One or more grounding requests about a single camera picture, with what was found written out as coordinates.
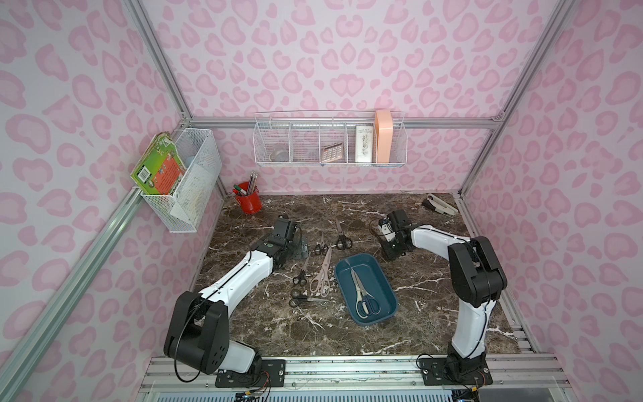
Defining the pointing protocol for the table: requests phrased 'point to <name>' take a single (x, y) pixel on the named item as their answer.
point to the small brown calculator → (332, 152)
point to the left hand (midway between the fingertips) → (293, 243)
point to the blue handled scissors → (366, 303)
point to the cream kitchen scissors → (366, 303)
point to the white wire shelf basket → (331, 139)
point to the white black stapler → (440, 205)
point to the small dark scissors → (321, 247)
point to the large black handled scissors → (343, 242)
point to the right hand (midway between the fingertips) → (389, 248)
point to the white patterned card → (364, 144)
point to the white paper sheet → (197, 194)
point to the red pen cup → (251, 203)
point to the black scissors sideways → (297, 297)
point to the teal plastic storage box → (372, 280)
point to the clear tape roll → (279, 156)
